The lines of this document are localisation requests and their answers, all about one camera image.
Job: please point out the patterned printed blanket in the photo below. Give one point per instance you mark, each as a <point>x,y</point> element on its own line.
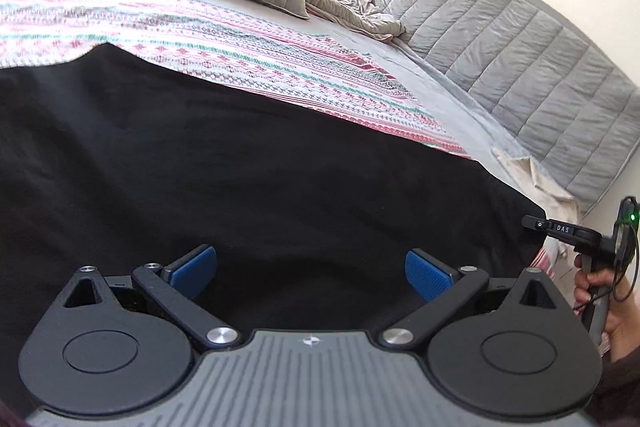
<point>240,42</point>

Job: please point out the person's right hand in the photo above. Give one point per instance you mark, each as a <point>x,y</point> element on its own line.
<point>622,307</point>

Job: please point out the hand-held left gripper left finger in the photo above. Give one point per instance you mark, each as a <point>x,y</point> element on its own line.
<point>192,269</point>

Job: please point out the grey bed sheet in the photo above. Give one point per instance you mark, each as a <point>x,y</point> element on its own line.
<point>450,102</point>

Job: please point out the beige cloth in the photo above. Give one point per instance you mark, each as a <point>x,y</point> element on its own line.
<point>530,172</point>

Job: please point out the person's right forearm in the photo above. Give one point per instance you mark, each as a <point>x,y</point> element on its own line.
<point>622,387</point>

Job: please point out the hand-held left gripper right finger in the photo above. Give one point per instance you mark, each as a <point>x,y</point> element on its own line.
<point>425,276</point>

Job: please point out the grey quilted headboard cover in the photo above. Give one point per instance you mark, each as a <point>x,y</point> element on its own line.
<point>510,47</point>

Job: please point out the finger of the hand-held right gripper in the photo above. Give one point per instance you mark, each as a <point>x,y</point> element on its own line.
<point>557,228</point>

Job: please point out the black pants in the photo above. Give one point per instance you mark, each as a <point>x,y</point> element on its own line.
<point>210,167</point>

